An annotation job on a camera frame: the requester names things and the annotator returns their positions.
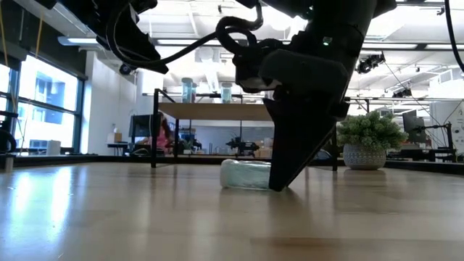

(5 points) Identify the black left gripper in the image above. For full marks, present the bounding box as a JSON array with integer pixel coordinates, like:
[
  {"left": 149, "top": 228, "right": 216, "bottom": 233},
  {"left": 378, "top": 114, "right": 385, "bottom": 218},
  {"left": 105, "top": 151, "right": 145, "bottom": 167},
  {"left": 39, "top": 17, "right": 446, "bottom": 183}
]
[{"left": 36, "top": 0, "right": 170, "bottom": 75}]

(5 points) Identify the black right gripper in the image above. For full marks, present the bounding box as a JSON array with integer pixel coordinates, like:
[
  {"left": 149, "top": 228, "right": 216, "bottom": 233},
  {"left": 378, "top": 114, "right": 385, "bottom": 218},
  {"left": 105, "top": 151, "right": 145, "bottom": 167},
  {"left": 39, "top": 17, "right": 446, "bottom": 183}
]
[{"left": 259, "top": 26, "right": 365, "bottom": 193}]

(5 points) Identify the blue round object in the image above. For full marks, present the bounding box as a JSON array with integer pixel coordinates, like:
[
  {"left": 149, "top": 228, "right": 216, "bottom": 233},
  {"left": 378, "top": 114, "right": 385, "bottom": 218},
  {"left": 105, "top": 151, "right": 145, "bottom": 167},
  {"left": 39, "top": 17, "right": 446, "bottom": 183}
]
[{"left": 314, "top": 148, "right": 333, "bottom": 161}]

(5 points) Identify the black monitor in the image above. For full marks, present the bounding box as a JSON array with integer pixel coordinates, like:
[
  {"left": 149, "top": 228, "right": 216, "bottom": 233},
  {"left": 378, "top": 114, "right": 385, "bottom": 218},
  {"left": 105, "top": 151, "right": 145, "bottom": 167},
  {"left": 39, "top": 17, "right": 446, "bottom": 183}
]
[
  {"left": 128, "top": 114, "right": 160, "bottom": 138},
  {"left": 402, "top": 109, "right": 428, "bottom": 144}
]

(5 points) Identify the green plant in grey pot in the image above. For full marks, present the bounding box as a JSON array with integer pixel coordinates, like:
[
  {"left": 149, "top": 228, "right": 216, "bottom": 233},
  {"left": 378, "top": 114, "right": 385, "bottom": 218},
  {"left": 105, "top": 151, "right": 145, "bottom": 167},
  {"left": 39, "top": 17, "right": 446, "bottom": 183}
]
[{"left": 336, "top": 109, "right": 409, "bottom": 172}]

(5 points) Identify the person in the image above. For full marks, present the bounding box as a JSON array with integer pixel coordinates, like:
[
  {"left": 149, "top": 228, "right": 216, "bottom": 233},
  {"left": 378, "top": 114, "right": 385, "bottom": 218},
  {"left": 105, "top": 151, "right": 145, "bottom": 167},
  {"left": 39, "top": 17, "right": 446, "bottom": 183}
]
[{"left": 139, "top": 111, "right": 174, "bottom": 153}]

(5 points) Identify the white cabinet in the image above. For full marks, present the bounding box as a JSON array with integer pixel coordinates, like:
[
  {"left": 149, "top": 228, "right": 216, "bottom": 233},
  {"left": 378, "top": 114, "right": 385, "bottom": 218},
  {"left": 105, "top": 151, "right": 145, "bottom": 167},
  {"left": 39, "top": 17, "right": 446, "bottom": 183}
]
[{"left": 28, "top": 139, "right": 62, "bottom": 157}]

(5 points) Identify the long ceiling light strip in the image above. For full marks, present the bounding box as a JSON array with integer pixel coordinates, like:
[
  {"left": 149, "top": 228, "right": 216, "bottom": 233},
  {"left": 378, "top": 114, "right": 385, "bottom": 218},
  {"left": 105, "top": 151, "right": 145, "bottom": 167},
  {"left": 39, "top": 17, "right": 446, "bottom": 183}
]
[{"left": 57, "top": 35, "right": 464, "bottom": 51}]

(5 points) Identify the black rig fixture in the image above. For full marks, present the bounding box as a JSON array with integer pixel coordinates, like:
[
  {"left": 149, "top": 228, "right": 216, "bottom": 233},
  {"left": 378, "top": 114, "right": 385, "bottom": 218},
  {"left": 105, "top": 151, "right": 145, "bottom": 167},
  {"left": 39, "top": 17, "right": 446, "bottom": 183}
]
[{"left": 0, "top": 109, "right": 19, "bottom": 172}]

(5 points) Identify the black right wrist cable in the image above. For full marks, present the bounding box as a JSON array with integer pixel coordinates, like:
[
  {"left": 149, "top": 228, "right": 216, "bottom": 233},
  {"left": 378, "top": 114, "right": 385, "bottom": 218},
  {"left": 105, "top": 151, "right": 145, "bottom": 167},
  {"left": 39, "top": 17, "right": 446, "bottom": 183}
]
[{"left": 106, "top": 0, "right": 265, "bottom": 70}]

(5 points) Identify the wooden shelf black metal frame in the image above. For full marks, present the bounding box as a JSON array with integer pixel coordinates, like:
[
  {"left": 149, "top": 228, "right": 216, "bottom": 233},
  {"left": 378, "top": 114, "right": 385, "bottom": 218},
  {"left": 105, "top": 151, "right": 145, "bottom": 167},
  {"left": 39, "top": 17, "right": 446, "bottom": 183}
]
[{"left": 150, "top": 88, "right": 339, "bottom": 173}]

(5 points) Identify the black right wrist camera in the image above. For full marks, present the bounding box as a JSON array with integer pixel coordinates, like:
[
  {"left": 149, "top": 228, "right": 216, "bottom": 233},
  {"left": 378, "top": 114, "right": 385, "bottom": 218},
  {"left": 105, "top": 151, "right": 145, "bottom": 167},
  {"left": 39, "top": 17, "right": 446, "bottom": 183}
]
[{"left": 233, "top": 45, "right": 283, "bottom": 96}]

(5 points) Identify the yellow hanging strap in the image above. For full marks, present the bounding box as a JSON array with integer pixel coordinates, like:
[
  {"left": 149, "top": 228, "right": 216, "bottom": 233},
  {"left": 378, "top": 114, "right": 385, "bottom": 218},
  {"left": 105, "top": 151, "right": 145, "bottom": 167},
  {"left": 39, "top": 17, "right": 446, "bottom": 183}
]
[{"left": 34, "top": 10, "right": 46, "bottom": 59}]

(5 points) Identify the black ceiling camera cluster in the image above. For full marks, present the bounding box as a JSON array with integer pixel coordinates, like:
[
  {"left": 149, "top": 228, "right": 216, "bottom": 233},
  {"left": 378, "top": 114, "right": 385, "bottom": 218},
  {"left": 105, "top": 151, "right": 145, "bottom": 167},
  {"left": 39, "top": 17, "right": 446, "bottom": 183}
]
[
  {"left": 357, "top": 53, "right": 386, "bottom": 75},
  {"left": 391, "top": 87, "right": 414, "bottom": 99}
]

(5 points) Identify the black aluminium rig frame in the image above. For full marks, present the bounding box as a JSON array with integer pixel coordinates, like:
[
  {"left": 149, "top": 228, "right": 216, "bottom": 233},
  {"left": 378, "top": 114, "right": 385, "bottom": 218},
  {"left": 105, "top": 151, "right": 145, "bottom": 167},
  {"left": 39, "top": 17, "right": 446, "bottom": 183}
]
[{"left": 12, "top": 154, "right": 464, "bottom": 176}]

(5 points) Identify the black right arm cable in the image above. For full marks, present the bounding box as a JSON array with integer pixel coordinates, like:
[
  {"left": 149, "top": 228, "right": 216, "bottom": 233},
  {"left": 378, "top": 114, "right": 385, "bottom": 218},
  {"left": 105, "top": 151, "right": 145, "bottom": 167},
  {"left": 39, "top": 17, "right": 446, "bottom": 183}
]
[{"left": 444, "top": 0, "right": 464, "bottom": 73}]

